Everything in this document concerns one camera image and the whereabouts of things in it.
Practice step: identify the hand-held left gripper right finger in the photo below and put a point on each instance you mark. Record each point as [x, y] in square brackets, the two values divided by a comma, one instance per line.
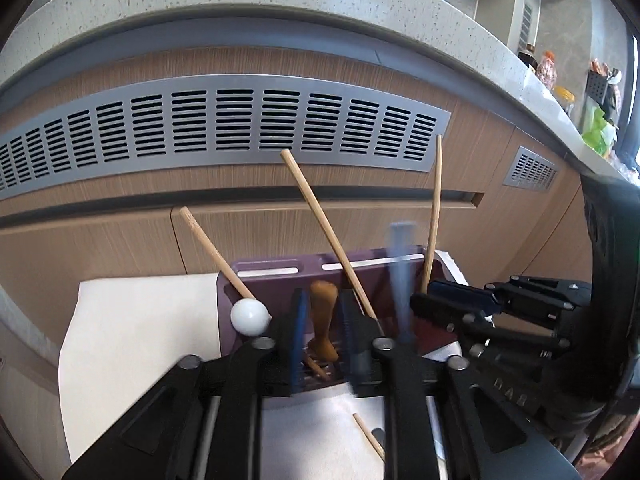
[352, 340]

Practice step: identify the wooden chopstick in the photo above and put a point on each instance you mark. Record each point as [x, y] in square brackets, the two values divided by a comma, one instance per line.
[215, 255]
[368, 435]
[319, 215]
[436, 200]

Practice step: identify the dark bottle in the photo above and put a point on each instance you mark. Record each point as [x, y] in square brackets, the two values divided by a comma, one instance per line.
[527, 57]

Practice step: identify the small grey vent grille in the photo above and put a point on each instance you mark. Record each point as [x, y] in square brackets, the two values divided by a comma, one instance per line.
[531, 169]

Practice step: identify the green packaging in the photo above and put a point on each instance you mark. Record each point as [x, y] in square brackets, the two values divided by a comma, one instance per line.
[597, 132]

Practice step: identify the large grey vent grille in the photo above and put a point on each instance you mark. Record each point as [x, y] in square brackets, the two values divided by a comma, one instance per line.
[225, 125]

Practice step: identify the wooden counter cabinet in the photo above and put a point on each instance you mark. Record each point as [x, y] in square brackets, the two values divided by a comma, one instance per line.
[100, 245]

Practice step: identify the brown wooden spoon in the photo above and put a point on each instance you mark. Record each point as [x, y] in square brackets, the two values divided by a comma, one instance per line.
[324, 310]

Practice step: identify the black perforated rack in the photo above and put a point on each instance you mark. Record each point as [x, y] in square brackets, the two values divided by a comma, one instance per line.
[597, 87]

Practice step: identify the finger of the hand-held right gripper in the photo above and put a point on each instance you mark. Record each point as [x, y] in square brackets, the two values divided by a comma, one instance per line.
[445, 312]
[465, 295]

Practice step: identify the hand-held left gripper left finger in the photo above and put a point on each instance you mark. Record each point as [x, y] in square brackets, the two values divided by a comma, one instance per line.
[298, 340]

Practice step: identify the grey spoon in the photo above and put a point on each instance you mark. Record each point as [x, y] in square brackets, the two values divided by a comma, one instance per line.
[402, 280]

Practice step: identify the white wall vent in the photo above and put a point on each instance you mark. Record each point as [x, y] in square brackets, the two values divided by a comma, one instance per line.
[526, 24]

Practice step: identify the yellow lidded jar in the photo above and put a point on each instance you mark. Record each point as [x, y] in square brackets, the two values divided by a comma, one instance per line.
[565, 102]

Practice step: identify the purple plastic utensil holder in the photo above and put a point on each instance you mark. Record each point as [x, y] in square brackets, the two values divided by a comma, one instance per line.
[280, 280]

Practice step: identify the small fork with white ball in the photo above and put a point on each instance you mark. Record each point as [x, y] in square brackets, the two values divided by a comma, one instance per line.
[248, 317]

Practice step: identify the white towel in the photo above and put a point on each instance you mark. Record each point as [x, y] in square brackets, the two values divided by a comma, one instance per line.
[150, 320]

